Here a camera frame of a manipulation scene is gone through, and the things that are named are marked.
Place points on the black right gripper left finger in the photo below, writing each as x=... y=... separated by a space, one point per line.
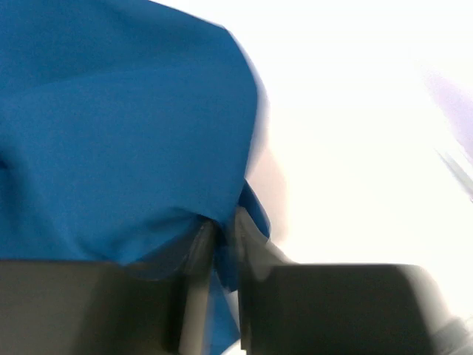
x=156 y=306

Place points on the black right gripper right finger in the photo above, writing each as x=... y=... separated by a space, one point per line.
x=295 y=308

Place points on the blue and black jacket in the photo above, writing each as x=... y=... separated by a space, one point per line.
x=124 y=126

